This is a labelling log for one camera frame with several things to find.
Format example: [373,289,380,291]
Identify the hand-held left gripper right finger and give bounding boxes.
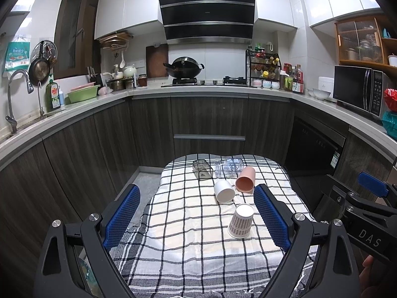
[253,184,362,298]

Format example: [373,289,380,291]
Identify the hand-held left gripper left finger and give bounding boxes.
[33,184,141,298]

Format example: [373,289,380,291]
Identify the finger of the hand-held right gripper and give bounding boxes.
[357,171,397,207]
[324,174,352,215]

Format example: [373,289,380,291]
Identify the white cup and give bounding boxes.
[214,179,235,204]

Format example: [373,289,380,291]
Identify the patterned paper cup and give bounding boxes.
[228,203,255,239]

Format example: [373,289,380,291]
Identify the pink cup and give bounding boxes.
[235,166,257,193]

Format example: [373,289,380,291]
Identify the clear printed plastic cup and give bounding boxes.
[215,158,246,179]

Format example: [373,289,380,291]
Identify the dark glass cup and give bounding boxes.
[192,159,214,181]

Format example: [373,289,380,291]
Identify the person's right hand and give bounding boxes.
[359,255,378,298]

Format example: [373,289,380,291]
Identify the black dishwasher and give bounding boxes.
[283,116,347,193]

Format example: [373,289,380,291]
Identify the teal bag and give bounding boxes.
[381,111,397,136]

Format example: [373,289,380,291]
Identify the checked tablecloth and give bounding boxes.
[112,153,320,298]

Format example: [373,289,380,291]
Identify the red bag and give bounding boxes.
[384,88,397,112]

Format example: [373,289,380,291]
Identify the dark wood drawer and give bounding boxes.
[173,133,246,159]

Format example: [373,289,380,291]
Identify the black microwave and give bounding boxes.
[332,65,389,117]

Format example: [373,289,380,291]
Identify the white rice cooker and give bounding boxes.
[318,76,335,95]

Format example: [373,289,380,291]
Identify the group of sauce bottles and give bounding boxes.
[280,63,306,95]

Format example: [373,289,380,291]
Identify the green basin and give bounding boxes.
[67,82,98,104]

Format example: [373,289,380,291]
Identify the metal pot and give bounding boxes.
[108,79,135,91]

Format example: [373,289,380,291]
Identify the green dish soap bottle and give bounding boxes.
[45,74,62,110]

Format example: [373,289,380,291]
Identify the knife block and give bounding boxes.
[87,66,105,88]

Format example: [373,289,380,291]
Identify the wooden glass door cabinet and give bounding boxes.
[334,15,397,69]

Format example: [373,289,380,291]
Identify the black spice rack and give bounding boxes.
[245,49,282,88]

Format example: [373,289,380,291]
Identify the gas stove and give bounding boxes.
[161,76,249,88]

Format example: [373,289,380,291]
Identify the metal faucet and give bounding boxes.
[5,70,34,136]

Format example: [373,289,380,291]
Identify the dark wooden cutting board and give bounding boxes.
[146,44,169,78]

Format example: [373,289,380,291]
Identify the black wok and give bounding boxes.
[163,56,205,79]

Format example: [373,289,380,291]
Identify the hanging frying pan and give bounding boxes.
[29,56,51,86]

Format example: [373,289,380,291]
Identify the wooden boards on rack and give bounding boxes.
[99,30,134,50]

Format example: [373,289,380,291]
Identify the hanging metal steamer plate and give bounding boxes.
[31,40,58,69]

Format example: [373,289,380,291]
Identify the brown framed window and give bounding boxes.
[53,0,101,80]

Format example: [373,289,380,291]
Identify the hanging plastic bag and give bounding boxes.
[3,35,32,77]

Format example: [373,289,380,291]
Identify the black range hood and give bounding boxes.
[158,0,257,45]

